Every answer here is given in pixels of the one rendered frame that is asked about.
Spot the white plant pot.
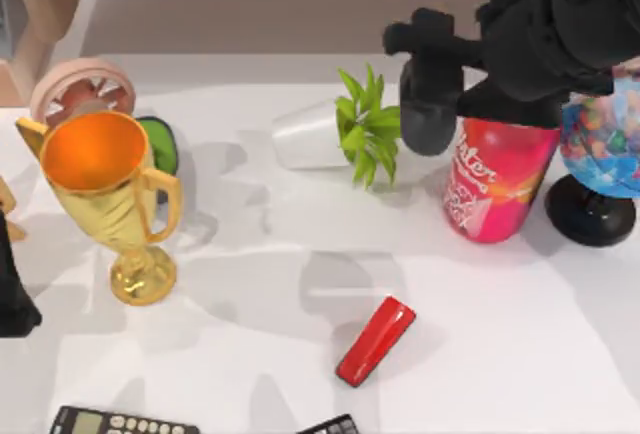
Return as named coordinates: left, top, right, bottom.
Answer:
left=271, top=98, right=352, bottom=172

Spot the globe with black base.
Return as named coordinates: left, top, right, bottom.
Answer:
left=543, top=57, right=640, bottom=249

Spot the green and black object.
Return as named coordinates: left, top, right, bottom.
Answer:
left=135, top=116, right=180, bottom=206

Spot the pink can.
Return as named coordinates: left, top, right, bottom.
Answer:
left=442, top=116, right=563, bottom=246

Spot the gold trophy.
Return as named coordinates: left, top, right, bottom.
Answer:
left=14, top=110, right=184, bottom=307

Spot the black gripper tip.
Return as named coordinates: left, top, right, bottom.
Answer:
left=0, top=211, right=44, bottom=339

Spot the red stapler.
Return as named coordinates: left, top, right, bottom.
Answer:
left=334, top=294, right=418, bottom=389

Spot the pink round fan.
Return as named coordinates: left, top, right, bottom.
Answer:
left=28, top=57, right=138, bottom=129

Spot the green plant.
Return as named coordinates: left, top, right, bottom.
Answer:
left=333, top=62, right=404, bottom=192

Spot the large black calculator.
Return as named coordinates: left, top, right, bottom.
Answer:
left=48, top=404, right=202, bottom=434

